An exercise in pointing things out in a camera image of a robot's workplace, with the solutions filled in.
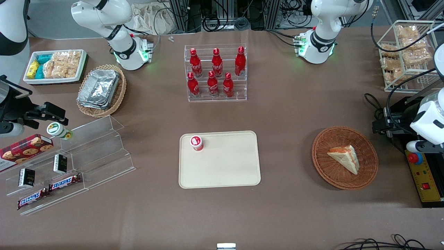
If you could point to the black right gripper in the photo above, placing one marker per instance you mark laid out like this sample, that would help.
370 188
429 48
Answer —
14 107

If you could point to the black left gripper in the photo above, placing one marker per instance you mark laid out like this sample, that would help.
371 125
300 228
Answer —
403 118

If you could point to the triangle sandwich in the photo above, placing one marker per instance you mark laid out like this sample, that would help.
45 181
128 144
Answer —
347 158

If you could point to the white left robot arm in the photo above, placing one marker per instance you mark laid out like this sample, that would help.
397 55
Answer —
322 21

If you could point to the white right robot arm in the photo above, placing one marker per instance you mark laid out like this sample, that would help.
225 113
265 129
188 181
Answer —
104 17

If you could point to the white rectangular snack tray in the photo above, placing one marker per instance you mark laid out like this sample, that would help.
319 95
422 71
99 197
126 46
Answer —
55 81

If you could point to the oval tan wicker basket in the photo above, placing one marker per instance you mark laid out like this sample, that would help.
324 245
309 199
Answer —
118 99

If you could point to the round brown wicker basket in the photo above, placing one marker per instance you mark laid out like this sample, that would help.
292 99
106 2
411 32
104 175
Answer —
333 175

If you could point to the cream plastic tray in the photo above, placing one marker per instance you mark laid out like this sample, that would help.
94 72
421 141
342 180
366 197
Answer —
222 163

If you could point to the white cup green label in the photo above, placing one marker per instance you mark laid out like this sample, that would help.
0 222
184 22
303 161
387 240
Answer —
55 129

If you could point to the clear rice cracker bag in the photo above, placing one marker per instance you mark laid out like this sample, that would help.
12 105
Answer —
60 62
49 69
74 62

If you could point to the teal snack pack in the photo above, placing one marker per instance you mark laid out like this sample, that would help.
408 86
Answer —
40 72
44 58

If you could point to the small black box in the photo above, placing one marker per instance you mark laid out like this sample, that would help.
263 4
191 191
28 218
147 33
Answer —
60 164
26 177

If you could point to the red cookie box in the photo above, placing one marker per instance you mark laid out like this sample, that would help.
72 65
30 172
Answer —
24 151

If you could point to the red emergency stop button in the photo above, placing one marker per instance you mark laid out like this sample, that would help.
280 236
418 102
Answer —
415 158

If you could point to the stacked aluminium foil trays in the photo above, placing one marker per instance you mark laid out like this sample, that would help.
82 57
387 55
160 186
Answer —
99 88

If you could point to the clear acrylic stepped shelf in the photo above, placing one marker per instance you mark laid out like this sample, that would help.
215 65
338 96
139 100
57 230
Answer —
104 163
41 163

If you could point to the yellow snack pack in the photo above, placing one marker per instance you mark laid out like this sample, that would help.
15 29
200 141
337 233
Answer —
33 68

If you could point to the bagged brown pastry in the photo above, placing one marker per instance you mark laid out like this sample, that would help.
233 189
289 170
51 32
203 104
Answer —
392 69
416 44
407 32
418 57
390 50

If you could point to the brown Snickers bar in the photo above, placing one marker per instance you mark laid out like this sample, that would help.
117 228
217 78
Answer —
65 182
31 198

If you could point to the yellow control panel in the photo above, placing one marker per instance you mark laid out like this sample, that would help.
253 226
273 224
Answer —
428 177

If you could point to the beige cloth bag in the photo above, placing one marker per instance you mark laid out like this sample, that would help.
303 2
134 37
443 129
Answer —
149 19

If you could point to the red cola bottle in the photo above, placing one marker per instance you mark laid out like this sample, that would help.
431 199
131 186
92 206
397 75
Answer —
240 62
217 64
228 86
212 85
193 86
195 64

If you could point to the clear acrylic bottle rack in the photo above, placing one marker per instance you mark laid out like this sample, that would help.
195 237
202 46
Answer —
239 98

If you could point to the red lidded cup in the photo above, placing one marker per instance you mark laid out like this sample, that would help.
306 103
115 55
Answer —
196 142

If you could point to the small white block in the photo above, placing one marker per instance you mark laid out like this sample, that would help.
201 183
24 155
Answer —
226 246

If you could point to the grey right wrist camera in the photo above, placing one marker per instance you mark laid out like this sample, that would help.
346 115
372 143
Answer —
12 129

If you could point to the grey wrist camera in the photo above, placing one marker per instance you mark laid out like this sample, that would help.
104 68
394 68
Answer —
12 129
426 147

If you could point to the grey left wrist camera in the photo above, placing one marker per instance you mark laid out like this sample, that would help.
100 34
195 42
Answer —
426 147

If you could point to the aluminium frame post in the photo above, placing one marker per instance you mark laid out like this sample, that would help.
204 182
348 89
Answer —
178 15

